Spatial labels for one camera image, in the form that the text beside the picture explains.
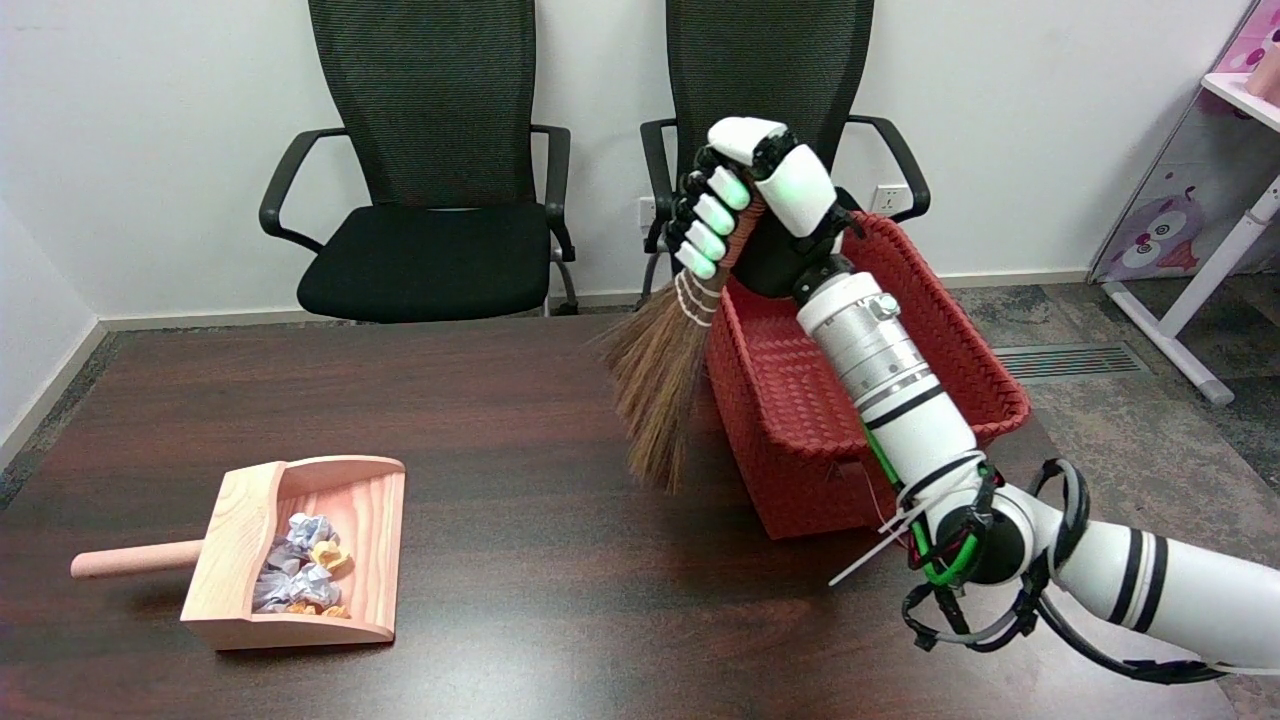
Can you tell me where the white pink children's desk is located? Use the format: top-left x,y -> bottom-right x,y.
1088,0 -> 1280,406

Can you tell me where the black mesh office chair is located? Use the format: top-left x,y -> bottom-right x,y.
259,0 -> 581,324
640,0 -> 931,311

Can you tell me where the brown straw hand broom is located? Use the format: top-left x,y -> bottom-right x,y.
595,195 -> 766,494

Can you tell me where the red woven basket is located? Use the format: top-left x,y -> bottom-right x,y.
703,207 -> 1031,541

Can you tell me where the green robot cable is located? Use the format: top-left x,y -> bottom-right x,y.
865,430 -> 986,586

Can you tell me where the black robot cable loom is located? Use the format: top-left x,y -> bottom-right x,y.
900,458 -> 1231,686

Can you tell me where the wooden dustpan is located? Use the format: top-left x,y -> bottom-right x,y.
70,456 -> 407,652

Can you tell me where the metal floor vent grille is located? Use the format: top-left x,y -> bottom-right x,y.
995,343 -> 1149,383

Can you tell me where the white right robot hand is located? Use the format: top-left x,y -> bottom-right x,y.
665,117 -> 866,299

